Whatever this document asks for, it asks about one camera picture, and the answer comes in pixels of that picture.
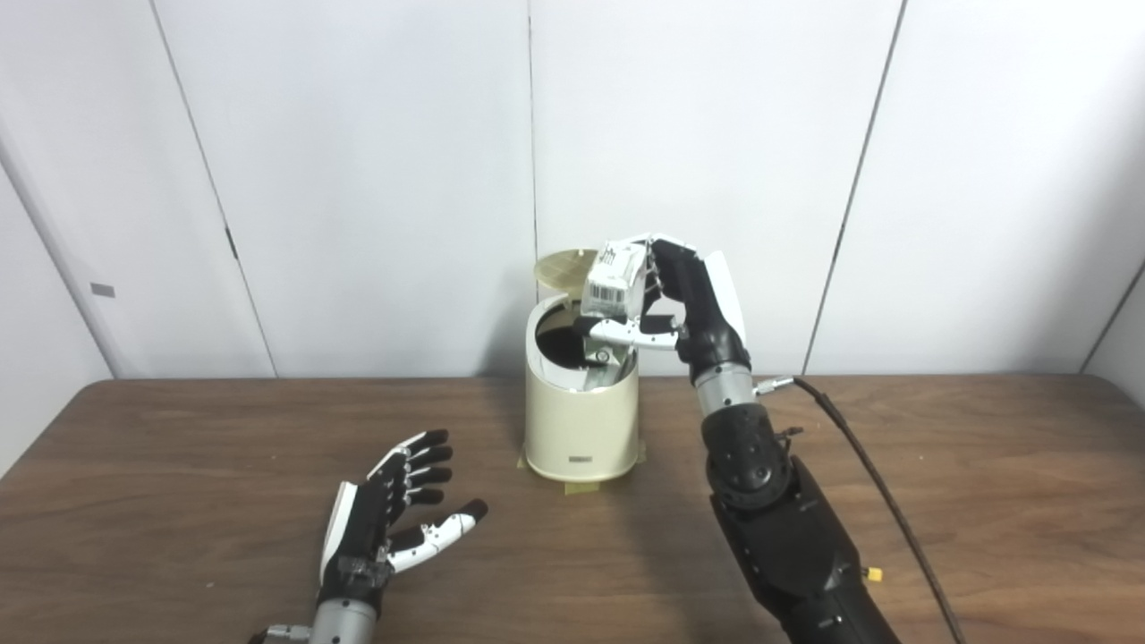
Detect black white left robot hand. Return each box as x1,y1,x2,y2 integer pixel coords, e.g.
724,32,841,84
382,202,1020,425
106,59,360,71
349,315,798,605
318,429,488,620

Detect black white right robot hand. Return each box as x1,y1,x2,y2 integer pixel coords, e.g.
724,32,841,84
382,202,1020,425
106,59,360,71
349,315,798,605
572,234,751,387

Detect white green milk carton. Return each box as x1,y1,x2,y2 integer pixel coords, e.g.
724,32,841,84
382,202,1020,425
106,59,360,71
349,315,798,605
580,240,647,321

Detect cream round bin lid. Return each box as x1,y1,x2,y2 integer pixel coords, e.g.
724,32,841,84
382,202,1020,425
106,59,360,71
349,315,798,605
534,250,598,289

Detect cream-colored bin body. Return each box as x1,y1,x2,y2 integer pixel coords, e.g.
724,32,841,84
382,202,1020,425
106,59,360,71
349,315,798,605
524,293,641,482

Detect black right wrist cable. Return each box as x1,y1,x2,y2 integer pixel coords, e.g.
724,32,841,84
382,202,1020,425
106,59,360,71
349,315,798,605
753,376,967,644

